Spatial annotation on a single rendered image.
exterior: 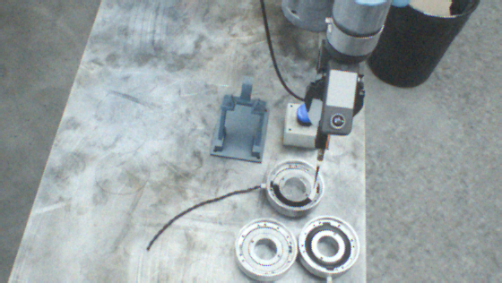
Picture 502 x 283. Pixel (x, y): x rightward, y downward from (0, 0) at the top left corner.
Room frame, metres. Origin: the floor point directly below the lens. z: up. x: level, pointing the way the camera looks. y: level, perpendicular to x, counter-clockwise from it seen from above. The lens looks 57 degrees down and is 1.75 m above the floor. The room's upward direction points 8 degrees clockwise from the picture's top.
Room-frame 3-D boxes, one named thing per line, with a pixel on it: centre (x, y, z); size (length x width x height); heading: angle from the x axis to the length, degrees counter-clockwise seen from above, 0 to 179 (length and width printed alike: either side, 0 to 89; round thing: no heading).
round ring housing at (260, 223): (0.39, -0.05, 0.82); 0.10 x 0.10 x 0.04
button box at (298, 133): (0.66, -0.10, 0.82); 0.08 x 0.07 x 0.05; 1
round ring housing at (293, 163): (0.51, -0.10, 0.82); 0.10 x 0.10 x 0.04
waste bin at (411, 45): (1.61, -0.57, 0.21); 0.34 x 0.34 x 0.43
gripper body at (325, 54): (0.61, -0.13, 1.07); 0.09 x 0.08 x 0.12; 178
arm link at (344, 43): (0.60, -0.13, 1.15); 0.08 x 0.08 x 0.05
